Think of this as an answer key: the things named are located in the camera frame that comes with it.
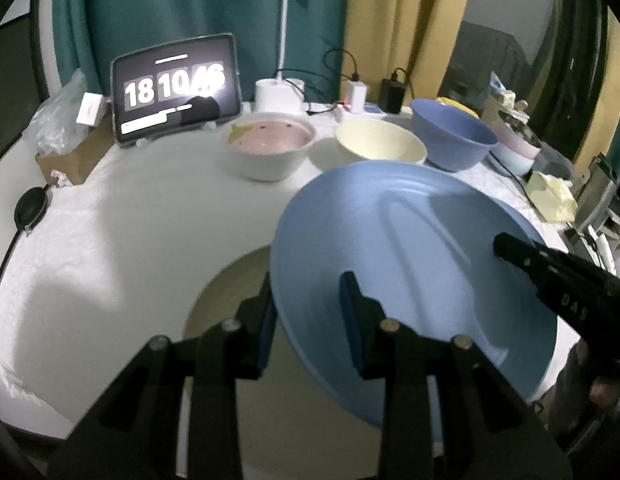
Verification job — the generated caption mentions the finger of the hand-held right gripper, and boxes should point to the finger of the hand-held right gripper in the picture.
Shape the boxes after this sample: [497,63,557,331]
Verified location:
[492,232,620,297]

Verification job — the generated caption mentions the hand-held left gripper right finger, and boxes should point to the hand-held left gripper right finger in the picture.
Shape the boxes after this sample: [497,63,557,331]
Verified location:
[339,270,574,480]

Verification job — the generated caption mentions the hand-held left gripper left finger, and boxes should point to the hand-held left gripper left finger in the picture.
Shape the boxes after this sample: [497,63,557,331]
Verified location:
[47,271,279,480]

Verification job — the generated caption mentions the beige plate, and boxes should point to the beige plate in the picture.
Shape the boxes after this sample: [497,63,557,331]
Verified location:
[182,246,391,480]

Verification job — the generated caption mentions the blue plate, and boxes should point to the blue plate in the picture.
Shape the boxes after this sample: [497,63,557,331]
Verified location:
[270,161,559,428]

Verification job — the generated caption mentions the strawberry print bowl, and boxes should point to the strawberry print bowl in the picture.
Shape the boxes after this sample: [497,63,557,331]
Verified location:
[221,113,317,182]

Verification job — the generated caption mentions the cream bowl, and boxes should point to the cream bowl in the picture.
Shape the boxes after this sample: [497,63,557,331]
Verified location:
[308,120,428,172]

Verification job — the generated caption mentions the person's right hand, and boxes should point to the person's right hand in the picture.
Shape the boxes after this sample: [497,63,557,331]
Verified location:
[588,376,620,406]

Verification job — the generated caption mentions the crumpled yellow cloth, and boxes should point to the crumpled yellow cloth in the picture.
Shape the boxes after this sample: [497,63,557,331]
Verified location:
[527,171,579,223]

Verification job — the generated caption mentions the white papers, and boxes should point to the white papers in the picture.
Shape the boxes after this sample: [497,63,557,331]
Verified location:
[587,210,620,273]

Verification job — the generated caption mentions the light blue bowl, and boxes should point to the light blue bowl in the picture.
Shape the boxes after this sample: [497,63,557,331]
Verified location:
[488,147,535,177]

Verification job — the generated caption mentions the steel thermos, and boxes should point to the steel thermos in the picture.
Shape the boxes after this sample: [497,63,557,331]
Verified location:
[574,152,619,234]

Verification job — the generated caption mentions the grey cloth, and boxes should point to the grey cloth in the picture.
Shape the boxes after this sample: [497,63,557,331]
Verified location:
[532,142,575,181]

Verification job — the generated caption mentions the yellow wipes pack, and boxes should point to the yellow wipes pack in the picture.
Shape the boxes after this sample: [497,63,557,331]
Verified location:
[436,96,479,119]

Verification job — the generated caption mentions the black charger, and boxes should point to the black charger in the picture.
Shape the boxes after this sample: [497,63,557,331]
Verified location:
[380,77,407,113]

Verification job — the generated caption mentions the white charger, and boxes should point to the white charger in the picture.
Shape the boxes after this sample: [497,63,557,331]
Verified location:
[346,80,369,113]

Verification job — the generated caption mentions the clear tablet stand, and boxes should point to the clear tablet stand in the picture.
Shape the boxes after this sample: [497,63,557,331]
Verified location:
[132,122,215,150]

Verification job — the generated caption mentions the white desk lamp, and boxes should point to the white desk lamp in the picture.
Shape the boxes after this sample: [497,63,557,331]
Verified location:
[241,0,341,112]

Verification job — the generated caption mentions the cardboard box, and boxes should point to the cardboard box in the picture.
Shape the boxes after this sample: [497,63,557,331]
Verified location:
[35,115,116,187]

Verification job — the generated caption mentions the tablet showing clock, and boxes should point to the tablet showing clock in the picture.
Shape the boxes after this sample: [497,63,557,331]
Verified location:
[111,33,242,148]

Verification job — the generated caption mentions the yellow curtain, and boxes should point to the yellow curtain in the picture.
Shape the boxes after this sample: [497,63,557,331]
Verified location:
[342,0,474,107]

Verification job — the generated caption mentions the small white box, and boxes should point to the small white box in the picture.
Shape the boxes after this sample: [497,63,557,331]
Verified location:
[76,92,106,127]

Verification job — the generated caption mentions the clear plastic bag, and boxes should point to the clear plastic bag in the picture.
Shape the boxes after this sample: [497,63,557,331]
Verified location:
[22,70,91,156]

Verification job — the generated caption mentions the teal curtain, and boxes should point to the teal curtain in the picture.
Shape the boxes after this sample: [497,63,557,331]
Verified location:
[52,0,351,103]

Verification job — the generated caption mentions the black lamp cable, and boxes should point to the black lamp cable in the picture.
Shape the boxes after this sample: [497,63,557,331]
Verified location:
[275,69,341,113]

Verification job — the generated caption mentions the black cable of white charger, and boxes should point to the black cable of white charger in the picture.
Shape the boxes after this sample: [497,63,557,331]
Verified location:
[326,49,361,82]

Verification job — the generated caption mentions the black round device with cable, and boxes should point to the black round device with cable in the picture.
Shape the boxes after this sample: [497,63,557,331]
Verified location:
[0,186,51,316]

